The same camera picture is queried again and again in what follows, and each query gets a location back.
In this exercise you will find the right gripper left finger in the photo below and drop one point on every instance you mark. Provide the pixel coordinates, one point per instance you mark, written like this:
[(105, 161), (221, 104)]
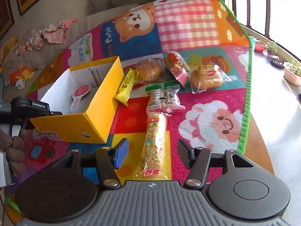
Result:
[(69, 186)]

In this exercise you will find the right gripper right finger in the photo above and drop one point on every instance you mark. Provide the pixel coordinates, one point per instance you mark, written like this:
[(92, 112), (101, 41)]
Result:
[(233, 184)]

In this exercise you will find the white red spoon-shaped snack pack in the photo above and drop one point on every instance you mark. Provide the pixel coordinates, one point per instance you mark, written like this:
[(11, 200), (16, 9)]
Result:
[(77, 96)]

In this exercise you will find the yellow cardboard box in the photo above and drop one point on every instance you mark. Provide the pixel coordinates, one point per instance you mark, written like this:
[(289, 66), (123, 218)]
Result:
[(96, 110)]

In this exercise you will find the long yellow peanut snack bag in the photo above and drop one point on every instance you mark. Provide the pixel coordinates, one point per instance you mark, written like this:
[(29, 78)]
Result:
[(154, 162)]

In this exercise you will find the brown gloved left hand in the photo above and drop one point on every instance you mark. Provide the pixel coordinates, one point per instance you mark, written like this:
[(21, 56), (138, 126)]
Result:
[(14, 148)]

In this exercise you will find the orange plush toy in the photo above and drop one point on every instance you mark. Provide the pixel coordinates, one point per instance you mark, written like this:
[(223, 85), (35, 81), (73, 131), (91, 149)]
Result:
[(19, 77)]

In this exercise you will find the beige bed sheet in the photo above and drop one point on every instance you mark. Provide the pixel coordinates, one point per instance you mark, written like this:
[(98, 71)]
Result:
[(36, 61)]

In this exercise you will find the pink crumpled clothes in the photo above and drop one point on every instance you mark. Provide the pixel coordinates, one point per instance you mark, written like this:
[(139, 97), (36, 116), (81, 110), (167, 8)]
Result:
[(54, 33)]

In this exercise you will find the yellow snack bar packet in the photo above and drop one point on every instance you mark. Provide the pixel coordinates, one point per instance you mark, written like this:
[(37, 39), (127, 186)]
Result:
[(124, 91)]

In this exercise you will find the wrapped bread bun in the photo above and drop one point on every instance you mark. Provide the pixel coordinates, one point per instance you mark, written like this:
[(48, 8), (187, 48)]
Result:
[(206, 77)]

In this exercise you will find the green-topped candy packet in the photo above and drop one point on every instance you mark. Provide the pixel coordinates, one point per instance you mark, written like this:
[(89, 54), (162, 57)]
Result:
[(164, 98)]

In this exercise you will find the red biscuit stick packet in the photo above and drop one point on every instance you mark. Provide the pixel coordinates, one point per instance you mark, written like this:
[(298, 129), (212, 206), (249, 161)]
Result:
[(178, 66)]

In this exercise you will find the white planter with plant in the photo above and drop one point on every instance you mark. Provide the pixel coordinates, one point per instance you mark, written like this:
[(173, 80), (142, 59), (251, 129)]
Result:
[(292, 72)]

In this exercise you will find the colourful cartoon patchwork blanket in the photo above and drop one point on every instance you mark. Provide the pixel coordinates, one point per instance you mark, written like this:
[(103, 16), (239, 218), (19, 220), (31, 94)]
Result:
[(202, 32)]

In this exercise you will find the round pastry in clear wrap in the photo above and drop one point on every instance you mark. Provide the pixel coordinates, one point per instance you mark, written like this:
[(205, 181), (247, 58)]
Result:
[(149, 70)]

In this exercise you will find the red flower pot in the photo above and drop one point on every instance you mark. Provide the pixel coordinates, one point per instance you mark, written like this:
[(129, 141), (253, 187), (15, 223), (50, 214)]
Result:
[(260, 46)]

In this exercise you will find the small potted green plant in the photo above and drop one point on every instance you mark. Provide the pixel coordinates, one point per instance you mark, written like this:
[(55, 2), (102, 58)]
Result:
[(271, 48)]

